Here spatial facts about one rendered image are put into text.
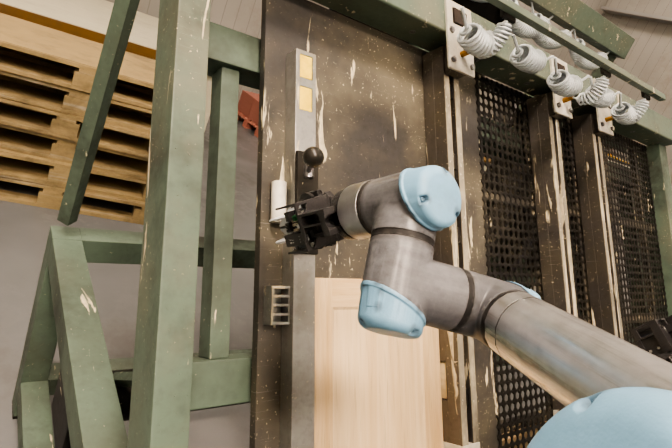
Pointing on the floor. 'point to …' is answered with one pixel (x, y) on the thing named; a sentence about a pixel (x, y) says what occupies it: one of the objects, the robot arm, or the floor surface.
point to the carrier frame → (80, 344)
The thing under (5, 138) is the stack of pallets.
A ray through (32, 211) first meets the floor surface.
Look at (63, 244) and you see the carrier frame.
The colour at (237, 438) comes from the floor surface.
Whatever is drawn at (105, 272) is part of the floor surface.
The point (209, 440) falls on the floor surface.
